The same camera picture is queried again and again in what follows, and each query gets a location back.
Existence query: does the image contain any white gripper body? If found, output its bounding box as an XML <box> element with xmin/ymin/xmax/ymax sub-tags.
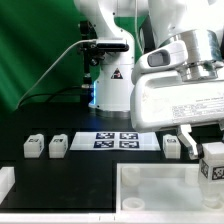
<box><xmin>130</xmin><ymin>40</ymin><xmax>224</xmax><ymax>132</ymax></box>

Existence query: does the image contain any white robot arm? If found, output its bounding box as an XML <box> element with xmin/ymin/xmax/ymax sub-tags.
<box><xmin>73</xmin><ymin>0</ymin><xmax>224</xmax><ymax>159</ymax></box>

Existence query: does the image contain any black camera on stand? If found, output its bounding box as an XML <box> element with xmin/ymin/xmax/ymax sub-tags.
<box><xmin>78</xmin><ymin>21</ymin><xmax>129</xmax><ymax>102</ymax></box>

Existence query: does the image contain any white square table top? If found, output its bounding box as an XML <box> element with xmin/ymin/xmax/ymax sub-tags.
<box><xmin>116</xmin><ymin>163</ymin><xmax>224</xmax><ymax>224</ymax></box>

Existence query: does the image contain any white cable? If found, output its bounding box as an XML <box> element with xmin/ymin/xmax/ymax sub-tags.
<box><xmin>15</xmin><ymin>39</ymin><xmax>98</xmax><ymax>110</ymax></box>

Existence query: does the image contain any green backdrop curtain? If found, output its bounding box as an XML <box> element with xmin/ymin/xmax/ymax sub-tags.
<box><xmin>0</xmin><ymin>0</ymin><xmax>154</xmax><ymax>114</ymax></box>

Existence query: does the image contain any black cable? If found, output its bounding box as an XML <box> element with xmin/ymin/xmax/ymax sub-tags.
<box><xmin>19</xmin><ymin>85</ymin><xmax>84</xmax><ymax>107</ymax></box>

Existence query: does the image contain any white sheet with markers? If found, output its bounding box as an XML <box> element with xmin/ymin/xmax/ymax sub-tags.
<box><xmin>70</xmin><ymin>132</ymin><xmax>160</xmax><ymax>151</ymax></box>

